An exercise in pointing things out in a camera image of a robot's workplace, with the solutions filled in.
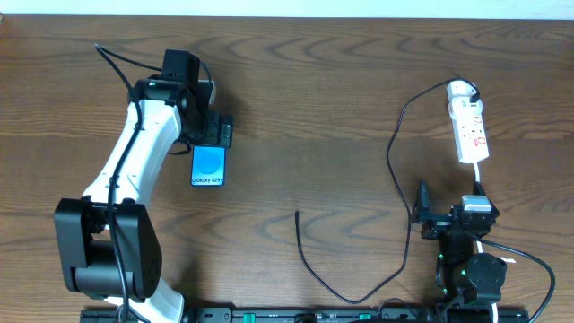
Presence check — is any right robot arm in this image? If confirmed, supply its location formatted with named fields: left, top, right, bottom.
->
left=414, top=182, right=507, bottom=322

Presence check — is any white power strip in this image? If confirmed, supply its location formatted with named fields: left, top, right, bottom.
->
left=448, top=96, right=489, bottom=164

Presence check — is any black USB charging cable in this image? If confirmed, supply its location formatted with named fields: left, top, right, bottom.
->
left=293, top=77, right=481, bottom=305

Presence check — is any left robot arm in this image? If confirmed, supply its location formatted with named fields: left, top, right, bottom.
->
left=54, top=49, right=234, bottom=322

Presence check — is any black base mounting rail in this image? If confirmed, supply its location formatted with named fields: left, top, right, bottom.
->
left=80, top=306, right=530, bottom=323

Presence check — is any white USB charger adapter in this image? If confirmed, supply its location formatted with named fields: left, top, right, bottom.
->
left=447, top=79, right=480, bottom=102

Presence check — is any black right camera cable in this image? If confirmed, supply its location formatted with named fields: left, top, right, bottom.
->
left=461, top=229, right=557, bottom=323

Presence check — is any blue Samsung Galaxy smartphone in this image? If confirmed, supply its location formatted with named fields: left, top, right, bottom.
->
left=190, top=146, right=226, bottom=187

